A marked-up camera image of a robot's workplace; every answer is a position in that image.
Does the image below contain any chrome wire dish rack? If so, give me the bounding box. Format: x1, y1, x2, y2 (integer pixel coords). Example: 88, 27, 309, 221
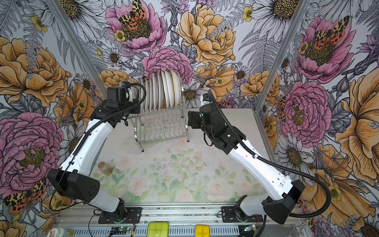
128, 95, 190, 152

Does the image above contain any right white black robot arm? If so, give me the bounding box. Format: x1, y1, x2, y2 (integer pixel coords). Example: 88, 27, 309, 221
188, 93, 305, 224

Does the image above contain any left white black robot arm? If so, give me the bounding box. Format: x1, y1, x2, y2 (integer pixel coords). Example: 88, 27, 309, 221
47, 82, 147, 223

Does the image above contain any white plate beside yellow rimmed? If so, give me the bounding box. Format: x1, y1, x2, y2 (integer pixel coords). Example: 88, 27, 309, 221
165, 71, 175, 108

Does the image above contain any right yellow box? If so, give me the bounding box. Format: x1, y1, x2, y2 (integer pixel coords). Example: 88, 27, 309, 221
194, 225, 211, 237

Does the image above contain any left yellow green box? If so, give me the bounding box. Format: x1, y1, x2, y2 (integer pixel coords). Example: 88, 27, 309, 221
146, 222, 169, 237

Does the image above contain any small green circuit board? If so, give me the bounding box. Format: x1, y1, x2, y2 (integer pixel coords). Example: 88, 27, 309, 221
110, 226, 131, 234

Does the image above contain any white jar with lid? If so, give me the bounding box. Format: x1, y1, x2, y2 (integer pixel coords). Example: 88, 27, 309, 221
47, 227, 75, 237

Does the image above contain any left black corrugated cable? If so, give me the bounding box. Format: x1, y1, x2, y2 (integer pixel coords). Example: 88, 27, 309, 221
48, 82, 147, 212

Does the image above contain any left aluminium corner post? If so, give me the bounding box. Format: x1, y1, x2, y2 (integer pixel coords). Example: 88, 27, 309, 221
46, 1, 107, 99

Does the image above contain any aluminium corner post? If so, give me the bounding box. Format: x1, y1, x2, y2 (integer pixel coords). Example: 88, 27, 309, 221
253, 1, 310, 114
46, 1, 107, 99

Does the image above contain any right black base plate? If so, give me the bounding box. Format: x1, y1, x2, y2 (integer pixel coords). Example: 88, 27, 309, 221
221, 206, 263, 223

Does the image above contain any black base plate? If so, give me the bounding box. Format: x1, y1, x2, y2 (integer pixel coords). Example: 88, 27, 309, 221
98, 207, 142, 224
221, 206, 263, 223

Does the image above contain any right aluminium corner post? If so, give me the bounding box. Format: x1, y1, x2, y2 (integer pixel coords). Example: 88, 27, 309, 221
253, 1, 310, 114

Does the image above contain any aluminium front rail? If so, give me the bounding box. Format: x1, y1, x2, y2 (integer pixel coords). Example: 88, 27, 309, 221
54, 202, 312, 237

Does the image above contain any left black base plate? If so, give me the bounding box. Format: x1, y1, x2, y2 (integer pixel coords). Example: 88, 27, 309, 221
98, 207, 142, 224

